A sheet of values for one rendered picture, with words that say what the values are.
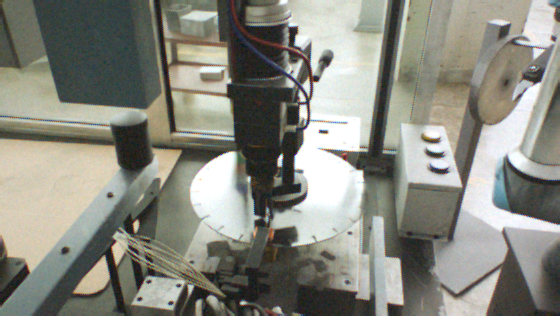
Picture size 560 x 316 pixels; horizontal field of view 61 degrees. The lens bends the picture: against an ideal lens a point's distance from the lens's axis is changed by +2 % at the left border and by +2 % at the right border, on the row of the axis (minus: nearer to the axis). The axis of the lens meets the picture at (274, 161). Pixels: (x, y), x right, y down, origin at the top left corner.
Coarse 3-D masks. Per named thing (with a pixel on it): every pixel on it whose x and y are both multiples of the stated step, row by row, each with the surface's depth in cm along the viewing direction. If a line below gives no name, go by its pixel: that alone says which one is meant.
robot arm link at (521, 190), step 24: (552, 0) 71; (552, 72) 78; (552, 96) 79; (528, 120) 87; (552, 120) 81; (528, 144) 87; (552, 144) 84; (504, 168) 93; (528, 168) 88; (552, 168) 86; (504, 192) 92; (528, 192) 90; (552, 192) 88; (528, 216) 94; (552, 216) 90
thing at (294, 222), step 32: (224, 160) 96; (320, 160) 96; (192, 192) 87; (224, 192) 87; (320, 192) 87; (352, 192) 87; (224, 224) 79; (256, 224) 79; (288, 224) 79; (320, 224) 79; (352, 224) 79
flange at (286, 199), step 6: (300, 174) 90; (300, 180) 88; (306, 180) 88; (306, 186) 87; (306, 192) 86; (276, 198) 83; (282, 198) 83; (288, 198) 83; (294, 198) 84; (300, 198) 85; (282, 204) 83
